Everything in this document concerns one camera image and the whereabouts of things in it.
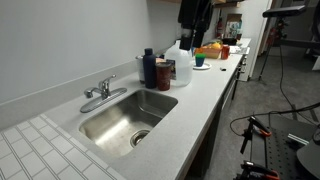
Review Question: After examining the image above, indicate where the chrome sink faucet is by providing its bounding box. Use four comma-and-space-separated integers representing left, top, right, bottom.
80, 74, 127, 113

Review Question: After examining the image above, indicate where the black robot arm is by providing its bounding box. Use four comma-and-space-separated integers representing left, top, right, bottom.
178, 0, 214, 51

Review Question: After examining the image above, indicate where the sink drain strainer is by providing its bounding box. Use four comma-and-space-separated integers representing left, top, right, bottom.
130, 130, 150, 147

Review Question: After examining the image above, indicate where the stainless steel sink basin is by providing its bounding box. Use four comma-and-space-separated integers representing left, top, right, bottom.
79, 90, 178, 158

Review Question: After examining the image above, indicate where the dark red tumbler cup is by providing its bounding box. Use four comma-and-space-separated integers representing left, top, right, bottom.
156, 62, 171, 91

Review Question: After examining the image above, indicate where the dark navy water bottle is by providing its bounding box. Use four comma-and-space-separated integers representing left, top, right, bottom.
143, 48, 156, 89

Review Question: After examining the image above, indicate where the clear plastic water jug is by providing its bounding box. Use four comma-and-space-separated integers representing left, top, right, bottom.
164, 40, 193, 87

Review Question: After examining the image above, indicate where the metal canister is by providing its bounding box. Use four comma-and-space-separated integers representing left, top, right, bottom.
135, 55, 145, 84

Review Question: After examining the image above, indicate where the white plate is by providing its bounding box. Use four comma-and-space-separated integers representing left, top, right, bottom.
193, 62, 212, 70

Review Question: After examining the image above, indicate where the blue and green cup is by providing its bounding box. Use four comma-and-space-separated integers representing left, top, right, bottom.
195, 53, 206, 67

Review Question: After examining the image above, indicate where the wooden fruit basket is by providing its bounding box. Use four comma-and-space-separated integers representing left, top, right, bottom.
195, 42, 222, 59

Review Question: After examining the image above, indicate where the red can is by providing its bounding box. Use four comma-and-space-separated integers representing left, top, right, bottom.
221, 45, 230, 60

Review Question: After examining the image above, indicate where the red fire extinguisher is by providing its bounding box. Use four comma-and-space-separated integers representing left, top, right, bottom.
216, 17, 223, 38

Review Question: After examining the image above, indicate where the colourful box on shelf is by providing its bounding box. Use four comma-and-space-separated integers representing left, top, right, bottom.
225, 14, 242, 38

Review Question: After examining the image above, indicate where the black orange clamp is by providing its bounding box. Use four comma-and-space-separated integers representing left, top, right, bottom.
240, 116, 272, 154

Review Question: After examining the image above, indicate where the black perforated cart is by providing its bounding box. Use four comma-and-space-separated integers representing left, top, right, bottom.
250, 115, 320, 180

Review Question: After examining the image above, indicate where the black camera on tripod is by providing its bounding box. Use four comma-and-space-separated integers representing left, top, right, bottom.
258, 5, 307, 80

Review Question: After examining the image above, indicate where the black cable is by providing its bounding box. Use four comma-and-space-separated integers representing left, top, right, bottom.
229, 43, 320, 137

